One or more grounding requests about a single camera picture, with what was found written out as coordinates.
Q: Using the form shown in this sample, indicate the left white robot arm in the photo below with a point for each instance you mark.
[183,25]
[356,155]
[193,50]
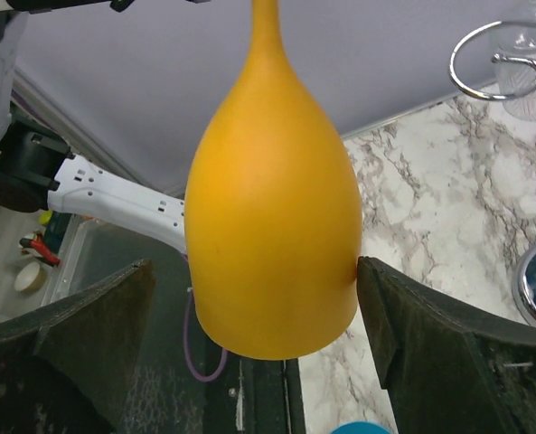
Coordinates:
[38,171]

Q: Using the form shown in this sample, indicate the black mounting rail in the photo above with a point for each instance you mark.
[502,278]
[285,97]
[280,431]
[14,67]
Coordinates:
[272,397]

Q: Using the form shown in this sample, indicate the clear wine glass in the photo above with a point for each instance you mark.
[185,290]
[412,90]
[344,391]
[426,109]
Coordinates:
[515,43]

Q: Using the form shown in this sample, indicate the yellow plastic wine glass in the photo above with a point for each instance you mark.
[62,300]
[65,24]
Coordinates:
[273,214]

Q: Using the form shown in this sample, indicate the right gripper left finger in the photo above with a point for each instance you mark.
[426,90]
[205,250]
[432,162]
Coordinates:
[67,367]

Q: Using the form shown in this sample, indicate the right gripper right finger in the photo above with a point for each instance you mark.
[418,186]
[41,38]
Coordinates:
[447,366]

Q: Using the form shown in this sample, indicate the chrome glass rack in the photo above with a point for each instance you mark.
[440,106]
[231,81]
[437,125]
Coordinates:
[524,278]

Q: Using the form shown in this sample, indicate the blue plastic goblet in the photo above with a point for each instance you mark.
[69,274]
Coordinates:
[360,427]

